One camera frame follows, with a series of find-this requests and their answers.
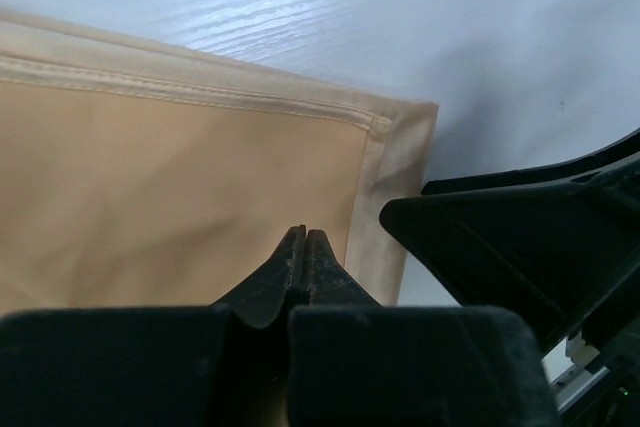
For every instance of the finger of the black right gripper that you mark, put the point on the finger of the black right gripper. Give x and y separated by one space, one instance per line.
563 256
618 151

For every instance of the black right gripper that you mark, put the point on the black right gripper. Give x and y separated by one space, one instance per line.
612 398

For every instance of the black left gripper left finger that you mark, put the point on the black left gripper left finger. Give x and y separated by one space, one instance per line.
222 364

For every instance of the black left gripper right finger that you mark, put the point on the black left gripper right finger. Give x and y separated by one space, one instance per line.
355 363

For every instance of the beige cloth napkin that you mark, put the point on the beige cloth napkin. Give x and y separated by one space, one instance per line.
139 173

